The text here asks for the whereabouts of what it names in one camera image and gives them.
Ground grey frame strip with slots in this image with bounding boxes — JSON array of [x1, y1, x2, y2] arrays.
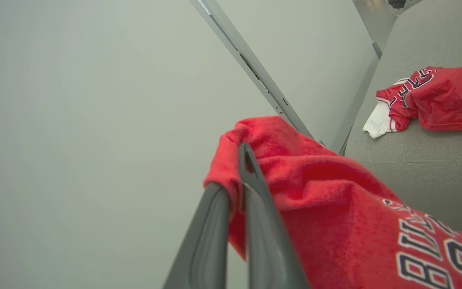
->
[[188, 0, 316, 141]]

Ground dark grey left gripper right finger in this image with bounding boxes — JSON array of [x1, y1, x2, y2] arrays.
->
[[238, 142, 310, 289]]

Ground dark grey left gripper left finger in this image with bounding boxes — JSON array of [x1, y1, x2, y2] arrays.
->
[[163, 182, 231, 289]]

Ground light grey fabric sofa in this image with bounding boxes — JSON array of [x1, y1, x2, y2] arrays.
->
[[342, 0, 462, 237]]

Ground red Bulls jersey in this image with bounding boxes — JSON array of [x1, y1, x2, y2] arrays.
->
[[203, 116, 462, 289]]

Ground grey frame post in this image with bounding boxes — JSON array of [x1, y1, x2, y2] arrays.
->
[[352, 0, 383, 60]]

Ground red jersey with white trim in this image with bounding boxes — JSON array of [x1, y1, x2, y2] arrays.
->
[[362, 66, 462, 139]]

